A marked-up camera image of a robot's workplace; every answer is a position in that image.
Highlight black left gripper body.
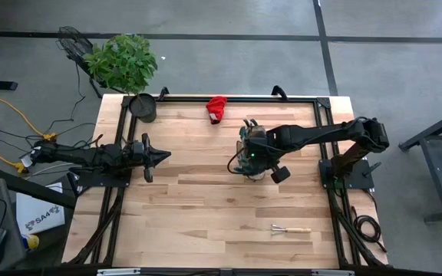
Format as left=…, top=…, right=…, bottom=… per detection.
left=131, top=133, right=153, bottom=183

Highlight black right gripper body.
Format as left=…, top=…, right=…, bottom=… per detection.
left=243, top=132, right=292, bottom=184

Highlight beige green gardening bag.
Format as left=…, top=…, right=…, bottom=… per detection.
left=235, top=124, right=269, bottom=182

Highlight red gardening glove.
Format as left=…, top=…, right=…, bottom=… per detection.
left=205, top=95, right=229, bottom=126

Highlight potted green plant black pot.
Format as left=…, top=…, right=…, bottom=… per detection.
left=84, top=33, right=159, bottom=124

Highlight white cardboard box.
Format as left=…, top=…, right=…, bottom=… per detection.
left=15, top=182, right=67, bottom=235

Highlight yellow round object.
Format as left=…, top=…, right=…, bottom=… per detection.
left=21, top=233, right=41, bottom=252

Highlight black floor fan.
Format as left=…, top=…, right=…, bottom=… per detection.
left=55, top=25, right=105, bottom=99

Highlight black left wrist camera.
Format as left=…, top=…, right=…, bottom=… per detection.
left=130, top=140, right=145, bottom=166

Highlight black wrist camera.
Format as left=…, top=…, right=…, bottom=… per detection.
left=130, top=140, right=145, bottom=166
left=244, top=138, right=270, bottom=169

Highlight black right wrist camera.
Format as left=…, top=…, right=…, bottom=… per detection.
left=244, top=138, right=270, bottom=169

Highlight hand rake wooden handle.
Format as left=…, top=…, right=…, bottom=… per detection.
left=269, top=224, right=312, bottom=236

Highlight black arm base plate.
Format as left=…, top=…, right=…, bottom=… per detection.
left=69, top=168, right=132, bottom=189
left=318, top=158, right=375, bottom=192

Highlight black aluminium table frame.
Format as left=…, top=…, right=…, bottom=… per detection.
left=67, top=95, right=387, bottom=268

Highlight silver metal bracket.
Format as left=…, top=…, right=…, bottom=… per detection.
left=97, top=268, right=141, bottom=276
left=312, top=269, right=355, bottom=276

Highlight yellow cable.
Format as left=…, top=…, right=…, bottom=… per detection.
left=0, top=74, right=59, bottom=174

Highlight black fan cable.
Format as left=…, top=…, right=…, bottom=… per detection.
left=46, top=63, right=97, bottom=133

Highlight dark red coiled cable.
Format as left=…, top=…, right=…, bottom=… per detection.
left=351, top=205, right=388, bottom=254

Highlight dark grey metal bench frame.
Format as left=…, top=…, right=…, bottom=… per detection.
left=398, top=105, right=442, bottom=223

